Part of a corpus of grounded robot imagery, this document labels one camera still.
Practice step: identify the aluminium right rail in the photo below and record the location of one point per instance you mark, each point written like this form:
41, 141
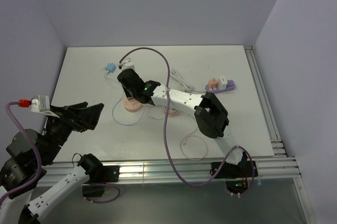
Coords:
276, 141

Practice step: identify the blue charger plug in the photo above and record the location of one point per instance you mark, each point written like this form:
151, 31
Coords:
110, 68

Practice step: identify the white 80W charger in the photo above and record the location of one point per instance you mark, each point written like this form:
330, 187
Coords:
222, 82

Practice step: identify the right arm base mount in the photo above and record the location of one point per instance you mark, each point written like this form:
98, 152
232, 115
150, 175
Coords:
238, 175

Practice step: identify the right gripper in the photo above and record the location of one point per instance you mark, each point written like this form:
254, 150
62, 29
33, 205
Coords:
128, 95

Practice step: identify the aluminium front rail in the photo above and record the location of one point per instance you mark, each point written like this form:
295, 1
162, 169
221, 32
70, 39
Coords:
160, 171

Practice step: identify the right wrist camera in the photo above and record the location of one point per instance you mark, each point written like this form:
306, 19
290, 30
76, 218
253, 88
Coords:
126, 64

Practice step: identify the pink charger plug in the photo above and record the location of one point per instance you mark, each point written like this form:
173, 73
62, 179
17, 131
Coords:
212, 84

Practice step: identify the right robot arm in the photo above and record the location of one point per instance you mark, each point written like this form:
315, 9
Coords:
210, 115

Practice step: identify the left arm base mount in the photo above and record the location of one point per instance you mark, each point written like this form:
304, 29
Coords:
101, 180

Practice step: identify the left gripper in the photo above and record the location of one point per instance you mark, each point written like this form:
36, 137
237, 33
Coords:
88, 117

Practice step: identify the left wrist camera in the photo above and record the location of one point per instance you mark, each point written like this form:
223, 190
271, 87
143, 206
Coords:
39, 104

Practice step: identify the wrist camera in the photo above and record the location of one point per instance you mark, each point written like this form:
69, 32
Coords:
126, 64
39, 104

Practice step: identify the aluminium rail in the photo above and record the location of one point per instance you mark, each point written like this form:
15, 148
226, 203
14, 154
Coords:
276, 141
160, 171

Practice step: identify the pink round power socket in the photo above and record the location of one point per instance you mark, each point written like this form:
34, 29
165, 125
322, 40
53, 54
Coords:
131, 105

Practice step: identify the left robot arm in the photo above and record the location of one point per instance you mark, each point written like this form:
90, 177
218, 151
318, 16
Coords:
30, 151

